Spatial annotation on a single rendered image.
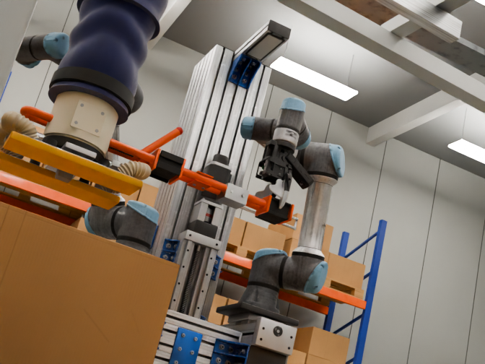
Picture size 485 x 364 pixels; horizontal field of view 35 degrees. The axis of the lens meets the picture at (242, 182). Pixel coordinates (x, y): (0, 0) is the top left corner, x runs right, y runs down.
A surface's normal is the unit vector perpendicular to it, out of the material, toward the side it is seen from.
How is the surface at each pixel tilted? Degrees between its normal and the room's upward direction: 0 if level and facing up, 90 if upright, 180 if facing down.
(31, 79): 90
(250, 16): 180
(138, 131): 90
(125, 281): 90
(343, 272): 90
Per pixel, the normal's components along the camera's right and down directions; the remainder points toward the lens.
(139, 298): 0.45, -0.21
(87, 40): -0.28, -0.63
